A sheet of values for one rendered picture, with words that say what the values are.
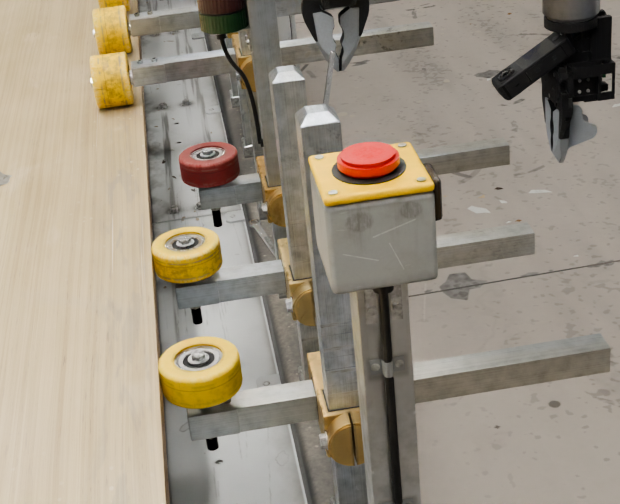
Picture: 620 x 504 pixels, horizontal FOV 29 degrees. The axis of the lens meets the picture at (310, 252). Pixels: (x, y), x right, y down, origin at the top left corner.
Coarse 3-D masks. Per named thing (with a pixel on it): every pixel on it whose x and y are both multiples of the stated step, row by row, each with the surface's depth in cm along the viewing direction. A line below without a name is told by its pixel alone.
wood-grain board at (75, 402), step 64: (0, 0) 240; (64, 0) 236; (0, 64) 204; (64, 64) 201; (0, 128) 177; (64, 128) 175; (128, 128) 172; (0, 192) 157; (64, 192) 155; (128, 192) 153; (0, 256) 140; (64, 256) 139; (128, 256) 137; (0, 320) 127; (64, 320) 126; (128, 320) 125; (0, 384) 116; (64, 384) 115; (128, 384) 114; (0, 448) 107; (64, 448) 106; (128, 448) 105
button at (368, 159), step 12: (360, 144) 77; (372, 144) 77; (384, 144) 76; (348, 156) 75; (360, 156) 75; (372, 156) 75; (384, 156) 75; (396, 156) 75; (348, 168) 74; (360, 168) 74; (372, 168) 74; (384, 168) 74
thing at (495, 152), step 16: (464, 144) 166; (480, 144) 166; (496, 144) 165; (432, 160) 164; (448, 160) 164; (464, 160) 165; (480, 160) 165; (496, 160) 165; (240, 176) 164; (256, 176) 163; (208, 192) 161; (224, 192) 161; (240, 192) 162; (256, 192) 162; (208, 208) 162
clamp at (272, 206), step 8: (256, 160) 166; (264, 168) 163; (264, 176) 161; (264, 184) 158; (264, 192) 157; (272, 192) 157; (280, 192) 156; (264, 200) 160; (272, 200) 156; (280, 200) 156; (264, 208) 157; (272, 208) 156; (280, 208) 156; (272, 216) 157; (280, 216) 157; (280, 224) 157
